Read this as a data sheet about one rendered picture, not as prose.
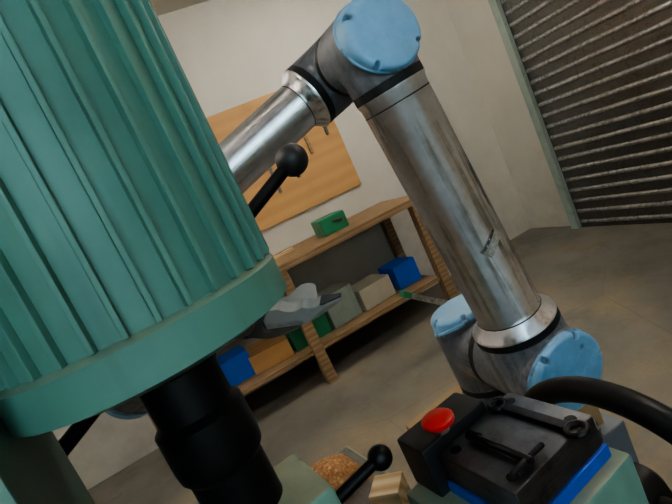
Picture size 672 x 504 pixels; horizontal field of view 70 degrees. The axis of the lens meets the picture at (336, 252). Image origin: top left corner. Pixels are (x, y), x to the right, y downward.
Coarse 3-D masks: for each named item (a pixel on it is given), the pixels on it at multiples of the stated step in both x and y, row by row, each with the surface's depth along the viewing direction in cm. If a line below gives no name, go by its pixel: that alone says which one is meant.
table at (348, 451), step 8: (344, 448) 67; (352, 456) 64; (360, 456) 63; (360, 464) 62; (376, 472) 59; (384, 472) 58; (368, 480) 58; (360, 488) 57; (368, 488) 57; (352, 496) 57; (360, 496) 56; (368, 496) 55
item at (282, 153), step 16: (288, 144) 49; (288, 160) 49; (304, 160) 49; (272, 176) 49; (288, 176) 50; (272, 192) 49; (256, 208) 48; (96, 416) 41; (80, 432) 40; (64, 448) 39
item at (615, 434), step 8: (608, 416) 101; (608, 424) 99; (616, 424) 98; (624, 424) 98; (608, 432) 97; (616, 432) 98; (624, 432) 98; (608, 440) 97; (616, 440) 98; (624, 440) 98; (616, 448) 98; (624, 448) 98; (632, 448) 99; (632, 456) 99
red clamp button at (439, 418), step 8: (440, 408) 43; (448, 408) 43; (424, 416) 43; (432, 416) 42; (440, 416) 42; (448, 416) 42; (424, 424) 42; (432, 424) 41; (440, 424) 41; (448, 424) 41; (432, 432) 41
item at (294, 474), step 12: (276, 468) 36; (288, 468) 36; (300, 468) 35; (288, 480) 34; (300, 480) 34; (312, 480) 33; (324, 480) 33; (288, 492) 33; (300, 492) 32; (312, 492) 32; (324, 492) 32
